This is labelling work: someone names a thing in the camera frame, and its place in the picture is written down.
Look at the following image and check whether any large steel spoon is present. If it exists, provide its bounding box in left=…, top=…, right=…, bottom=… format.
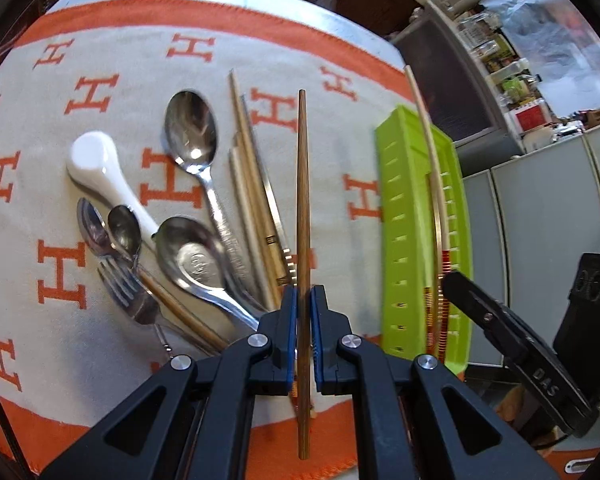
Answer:
left=163, top=90, right=253, bottom=292

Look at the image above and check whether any pale wooden chopstick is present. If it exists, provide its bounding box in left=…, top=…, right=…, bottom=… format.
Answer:
left=228, top=146, right=276, bottom=311

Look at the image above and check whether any red labelled white jar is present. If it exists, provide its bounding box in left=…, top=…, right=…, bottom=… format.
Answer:
left=509, top=99, right=552, bottom=134

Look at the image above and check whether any metal chopstick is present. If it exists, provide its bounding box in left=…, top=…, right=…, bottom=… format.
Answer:
left=239, top=96, right=296, bottom=287

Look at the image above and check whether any stainless dishwasher cabinet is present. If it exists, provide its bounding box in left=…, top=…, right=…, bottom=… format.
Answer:
left=392, top=3, right=524, bottom=174

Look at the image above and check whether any steel fork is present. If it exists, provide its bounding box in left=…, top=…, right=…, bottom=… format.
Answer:
left=97, top=256, right=174, bottom=360

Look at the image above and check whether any small steel teaspoon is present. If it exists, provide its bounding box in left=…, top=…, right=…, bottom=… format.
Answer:
left=76, top=197, right=131, bottom=263
left=108, top=205, right=142, bottom=269

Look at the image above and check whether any steel soup spoon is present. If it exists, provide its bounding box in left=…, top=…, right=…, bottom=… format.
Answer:
left=154, top=216, right=259, bottom=332

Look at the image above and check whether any thin brown bamboo chopstick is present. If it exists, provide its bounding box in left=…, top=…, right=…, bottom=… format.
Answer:
left=228, top=70, right=292, bottom=288

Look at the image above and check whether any white ceramic spoon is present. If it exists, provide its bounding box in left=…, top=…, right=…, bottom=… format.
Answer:
left=66, top=131, right=158, bottom=244

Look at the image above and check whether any light chopstick red end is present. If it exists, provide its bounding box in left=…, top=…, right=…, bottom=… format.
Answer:
left=404, top=65, right=451, bottom=364

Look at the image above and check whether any lime green plastic tray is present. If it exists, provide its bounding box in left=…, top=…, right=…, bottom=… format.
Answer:
left=375, top=105, right=472, bottom=375

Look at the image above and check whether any dark brown wooden chopstick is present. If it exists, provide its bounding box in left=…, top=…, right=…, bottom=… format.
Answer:
left=296, top=89, right=311, bottom=460

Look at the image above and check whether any orange beige H-pattern cloth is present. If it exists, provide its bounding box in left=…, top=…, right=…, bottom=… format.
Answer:
left=0, top=0, right=411, bottom=472

